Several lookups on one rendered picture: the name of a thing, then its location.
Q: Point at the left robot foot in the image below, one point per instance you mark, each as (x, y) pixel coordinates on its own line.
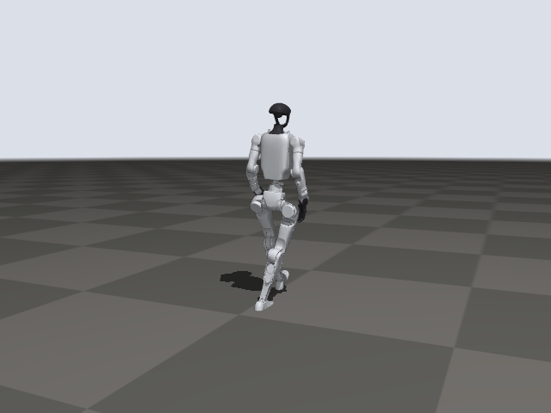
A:
(279, 284)

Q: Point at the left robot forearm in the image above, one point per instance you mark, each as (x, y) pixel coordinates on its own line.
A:
(253, 183)

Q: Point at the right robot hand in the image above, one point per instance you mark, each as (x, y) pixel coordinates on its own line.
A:
(302, 207)

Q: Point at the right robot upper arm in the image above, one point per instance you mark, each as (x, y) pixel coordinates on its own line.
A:
(298, 145)

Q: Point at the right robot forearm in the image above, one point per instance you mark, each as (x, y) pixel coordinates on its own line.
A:
(301, 186)

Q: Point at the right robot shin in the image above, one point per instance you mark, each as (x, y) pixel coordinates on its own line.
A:
(270, 274)

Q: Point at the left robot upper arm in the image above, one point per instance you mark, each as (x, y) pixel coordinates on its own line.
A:
(252, 166)

